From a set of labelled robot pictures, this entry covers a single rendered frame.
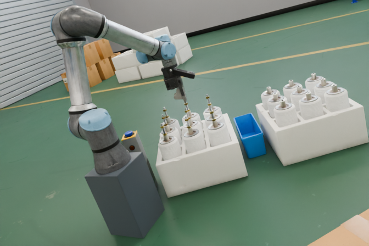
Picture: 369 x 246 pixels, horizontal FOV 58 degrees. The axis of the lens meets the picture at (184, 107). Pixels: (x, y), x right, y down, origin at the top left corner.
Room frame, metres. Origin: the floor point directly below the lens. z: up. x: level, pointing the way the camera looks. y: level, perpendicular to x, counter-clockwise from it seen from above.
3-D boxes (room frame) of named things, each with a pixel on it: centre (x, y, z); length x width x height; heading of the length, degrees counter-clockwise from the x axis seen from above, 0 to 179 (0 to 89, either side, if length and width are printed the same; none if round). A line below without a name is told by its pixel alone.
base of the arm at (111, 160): (1.26, 0.35, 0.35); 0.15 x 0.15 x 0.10
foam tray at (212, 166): (1.55, 0.00, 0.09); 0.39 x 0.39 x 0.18; 85
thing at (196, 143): (1.43, 0.01, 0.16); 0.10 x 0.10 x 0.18
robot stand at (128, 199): (1.26, 0.35, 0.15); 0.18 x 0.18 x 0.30; 57
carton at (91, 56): (5.34, 1.22, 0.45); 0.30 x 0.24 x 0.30; 59
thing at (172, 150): (1.44, 0.12, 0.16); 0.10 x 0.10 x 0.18
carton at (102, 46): (5.66, 1.04, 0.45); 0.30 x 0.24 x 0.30; 55
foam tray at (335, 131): (1.50, -0.55, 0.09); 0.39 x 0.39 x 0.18; 86
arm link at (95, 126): (1.27, 0.35, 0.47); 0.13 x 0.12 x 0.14; 35
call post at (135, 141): (1.50, 0.29, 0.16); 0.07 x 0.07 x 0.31; 85
